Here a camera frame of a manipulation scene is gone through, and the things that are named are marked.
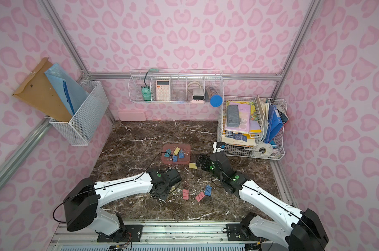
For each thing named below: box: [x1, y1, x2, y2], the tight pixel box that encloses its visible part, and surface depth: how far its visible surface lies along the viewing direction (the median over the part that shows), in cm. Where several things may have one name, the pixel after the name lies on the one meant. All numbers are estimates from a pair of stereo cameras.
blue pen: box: [62, 80, 76, 116], surface depth 68 cm
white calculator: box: [155, 80, 171, 101], surface depth 97 cm
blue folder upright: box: [264, 104, 284, 144], surface depth 92 cm
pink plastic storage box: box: [161, 143, 192, 165], surface depth 102 cm
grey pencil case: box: [226, 104, 241, 128], surface depth 90 cm
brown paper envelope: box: [12, 57, 74, 122], surface depth 69 cm
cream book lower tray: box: [221, 133, 256, 146], surface depth 89 cm
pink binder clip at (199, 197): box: [195, 190, 206, 203], surface depth 85 cm
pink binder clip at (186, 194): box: [182, 188, 190, 201], surface depth 85 cm
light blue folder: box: [43, 62, 91, 116], surface depth 72 cm
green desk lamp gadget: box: [140, 67, 160, 101], surface depth 92 cm
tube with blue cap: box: [206, 86, 223, 108], surface depth 86 cm
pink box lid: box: [117, 110, 147, 122], surface depth 119 cm
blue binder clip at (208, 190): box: [205, 184, 213, 197], surface depth 87 cm
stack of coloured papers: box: [224, 100, 262, 133], surface depth 94 cm
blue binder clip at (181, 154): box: [178, 149, 185, 159], surface depth 102 cm
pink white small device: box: [187, 81, 206, 105], surface depth 90 cm
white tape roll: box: [262, 142, 273, 157], surface depth 97 cm
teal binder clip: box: [164, 148, 172, 158], surface depth 102 cm
